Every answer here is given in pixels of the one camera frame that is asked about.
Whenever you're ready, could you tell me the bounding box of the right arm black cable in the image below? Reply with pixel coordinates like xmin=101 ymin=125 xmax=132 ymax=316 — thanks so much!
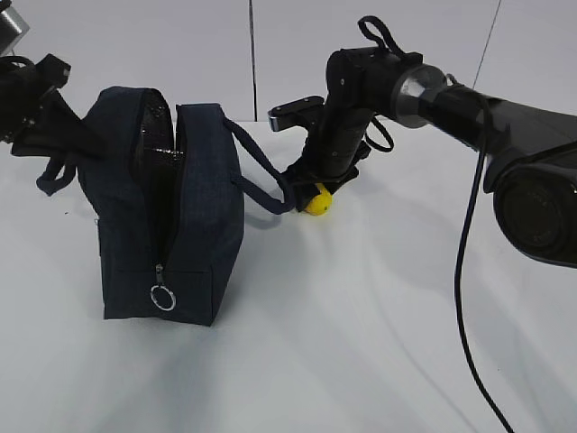
xmin=357 ymin=15 xmax=515 ymax=433

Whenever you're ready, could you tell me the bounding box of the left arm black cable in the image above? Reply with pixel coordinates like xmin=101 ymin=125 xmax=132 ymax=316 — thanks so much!
xmin=0 ymin=54 xmax=35 ymax=80

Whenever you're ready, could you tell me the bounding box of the dark blue lunch bag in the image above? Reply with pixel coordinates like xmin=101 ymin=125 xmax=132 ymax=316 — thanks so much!
xmin=37 ymin=87 xmax=295 ymax=326

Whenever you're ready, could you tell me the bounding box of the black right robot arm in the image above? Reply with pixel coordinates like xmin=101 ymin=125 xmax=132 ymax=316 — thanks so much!
xmin=269 ymin=47 xmax=576 ymax=267

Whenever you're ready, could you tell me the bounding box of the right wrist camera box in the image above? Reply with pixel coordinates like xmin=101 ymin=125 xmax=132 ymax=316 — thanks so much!
xmin=268 ymin=96 xmax=325 ymax=132

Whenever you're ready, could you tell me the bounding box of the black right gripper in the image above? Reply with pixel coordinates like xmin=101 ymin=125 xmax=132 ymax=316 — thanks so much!
xmin=285 ymin=49 xmax=372 ymax=212

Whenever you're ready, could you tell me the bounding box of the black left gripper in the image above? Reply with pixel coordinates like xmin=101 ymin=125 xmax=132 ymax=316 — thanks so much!
xmin=1 ymin=54 xmax=108 ymax=159

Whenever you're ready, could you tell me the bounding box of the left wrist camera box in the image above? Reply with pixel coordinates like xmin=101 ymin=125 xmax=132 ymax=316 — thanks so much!
xmin=0 ymin=5 xmax=30 ymax=56

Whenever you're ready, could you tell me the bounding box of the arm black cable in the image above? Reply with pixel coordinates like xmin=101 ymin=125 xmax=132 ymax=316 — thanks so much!
xmin=357 ymin=15 xmax=515 ymax=433
xmin=0 ymin=54 xmax=35 ymax=80

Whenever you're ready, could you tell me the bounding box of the yellow lemon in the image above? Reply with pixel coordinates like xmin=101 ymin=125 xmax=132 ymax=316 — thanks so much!
xmin=305 ymin=183 xmax=333 ymax=217

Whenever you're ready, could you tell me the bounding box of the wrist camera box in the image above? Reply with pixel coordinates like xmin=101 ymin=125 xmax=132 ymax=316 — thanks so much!
xmin=0 ymin=5 xmax=30 ymax=56
xmin=268 ymin=96 xmax=325 ymax=132

